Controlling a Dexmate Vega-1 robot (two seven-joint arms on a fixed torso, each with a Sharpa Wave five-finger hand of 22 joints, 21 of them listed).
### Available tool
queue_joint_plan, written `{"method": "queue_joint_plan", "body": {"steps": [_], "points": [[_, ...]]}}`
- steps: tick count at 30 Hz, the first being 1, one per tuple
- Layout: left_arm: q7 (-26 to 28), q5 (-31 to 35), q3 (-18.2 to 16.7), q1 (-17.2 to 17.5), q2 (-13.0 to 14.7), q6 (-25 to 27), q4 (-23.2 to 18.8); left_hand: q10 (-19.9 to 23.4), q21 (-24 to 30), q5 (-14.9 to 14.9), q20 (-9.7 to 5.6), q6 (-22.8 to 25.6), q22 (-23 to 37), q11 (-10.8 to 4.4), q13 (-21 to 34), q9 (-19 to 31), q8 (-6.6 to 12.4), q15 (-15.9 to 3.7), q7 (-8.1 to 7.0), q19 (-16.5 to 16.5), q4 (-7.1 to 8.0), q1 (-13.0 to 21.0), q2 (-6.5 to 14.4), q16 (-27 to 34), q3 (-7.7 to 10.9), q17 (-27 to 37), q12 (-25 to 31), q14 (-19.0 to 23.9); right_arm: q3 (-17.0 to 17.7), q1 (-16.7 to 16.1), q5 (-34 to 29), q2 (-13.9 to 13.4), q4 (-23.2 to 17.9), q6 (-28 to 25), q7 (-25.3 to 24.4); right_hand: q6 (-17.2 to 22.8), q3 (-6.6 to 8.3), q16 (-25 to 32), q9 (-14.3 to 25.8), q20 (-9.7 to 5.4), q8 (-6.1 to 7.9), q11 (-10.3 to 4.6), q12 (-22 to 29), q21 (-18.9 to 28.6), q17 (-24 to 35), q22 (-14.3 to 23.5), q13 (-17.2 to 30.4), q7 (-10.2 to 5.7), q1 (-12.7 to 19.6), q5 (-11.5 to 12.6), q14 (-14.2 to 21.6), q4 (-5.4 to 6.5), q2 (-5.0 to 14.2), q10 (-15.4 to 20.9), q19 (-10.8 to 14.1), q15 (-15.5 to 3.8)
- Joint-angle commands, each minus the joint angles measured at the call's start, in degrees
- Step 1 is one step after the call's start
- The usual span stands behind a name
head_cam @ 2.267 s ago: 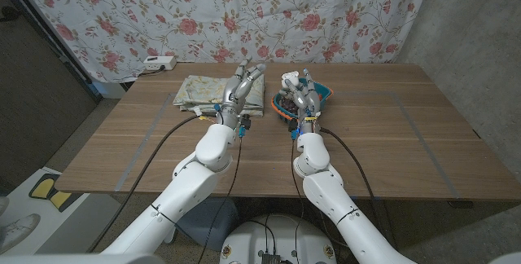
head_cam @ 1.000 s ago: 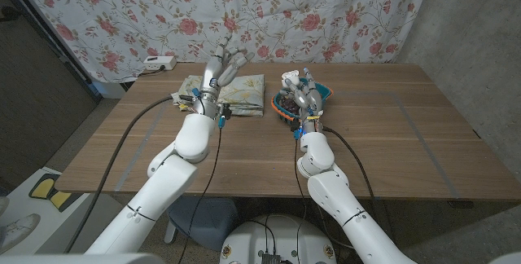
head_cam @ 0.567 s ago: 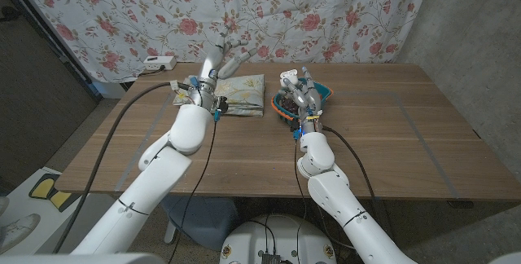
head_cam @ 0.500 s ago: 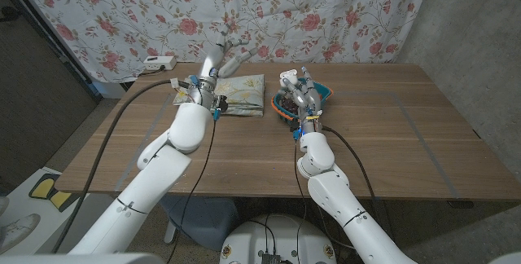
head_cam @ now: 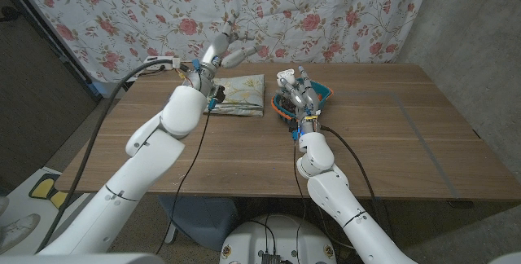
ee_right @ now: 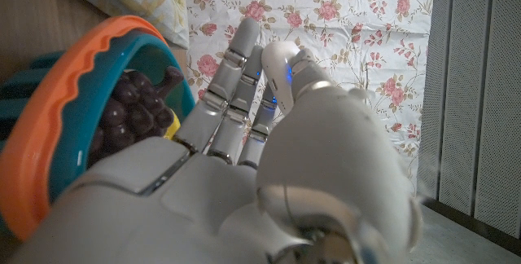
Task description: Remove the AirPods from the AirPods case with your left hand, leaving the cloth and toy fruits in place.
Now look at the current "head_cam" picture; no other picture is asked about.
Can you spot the white power strip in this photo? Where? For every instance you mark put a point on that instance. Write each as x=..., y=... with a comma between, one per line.
x=151, y=58

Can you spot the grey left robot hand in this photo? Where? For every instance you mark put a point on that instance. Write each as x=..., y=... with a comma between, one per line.
x=215, y=50

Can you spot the white AirPods case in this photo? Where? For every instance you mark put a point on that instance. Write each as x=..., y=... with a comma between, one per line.
x=285, y=77

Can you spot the purple toy grapes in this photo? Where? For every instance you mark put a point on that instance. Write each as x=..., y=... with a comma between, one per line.
x=288, y=104

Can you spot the folded pale floral cloth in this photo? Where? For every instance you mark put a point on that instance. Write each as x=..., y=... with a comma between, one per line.
x=244, y=93

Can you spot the dark grey partition panel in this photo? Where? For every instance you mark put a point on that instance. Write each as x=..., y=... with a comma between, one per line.
x=36, y=93

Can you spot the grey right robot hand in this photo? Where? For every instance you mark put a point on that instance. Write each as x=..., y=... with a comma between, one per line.
x=305, y=101

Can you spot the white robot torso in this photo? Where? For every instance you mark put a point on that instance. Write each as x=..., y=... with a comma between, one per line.
x=285, y=235

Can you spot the white shoe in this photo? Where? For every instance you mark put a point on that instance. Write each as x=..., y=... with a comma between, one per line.
x=18, y=229

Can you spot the rose print backdrop curtain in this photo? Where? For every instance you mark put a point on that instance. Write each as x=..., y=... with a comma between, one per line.
x=244, y=11

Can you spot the blue-grey stool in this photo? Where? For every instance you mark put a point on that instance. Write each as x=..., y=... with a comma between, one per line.
x=199, y=219

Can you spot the yellow and black floor pad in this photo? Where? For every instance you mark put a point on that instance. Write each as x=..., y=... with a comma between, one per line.
x=40, y=186

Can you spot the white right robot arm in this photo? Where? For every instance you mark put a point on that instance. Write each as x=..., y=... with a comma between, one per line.
x=334, y=190

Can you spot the teal basket with orange rim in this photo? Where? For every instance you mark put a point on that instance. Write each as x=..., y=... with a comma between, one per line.
x=325, y=91

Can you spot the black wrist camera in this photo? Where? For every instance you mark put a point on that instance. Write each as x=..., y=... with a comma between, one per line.
x=294, y=127
x=217, y=93

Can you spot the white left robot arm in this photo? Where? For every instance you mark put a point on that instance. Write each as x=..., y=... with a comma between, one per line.
x=142, y=166

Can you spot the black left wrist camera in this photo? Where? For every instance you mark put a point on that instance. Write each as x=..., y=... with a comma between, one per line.
x=217, y=93

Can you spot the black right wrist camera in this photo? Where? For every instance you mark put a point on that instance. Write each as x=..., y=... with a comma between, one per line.
x=294, y=127

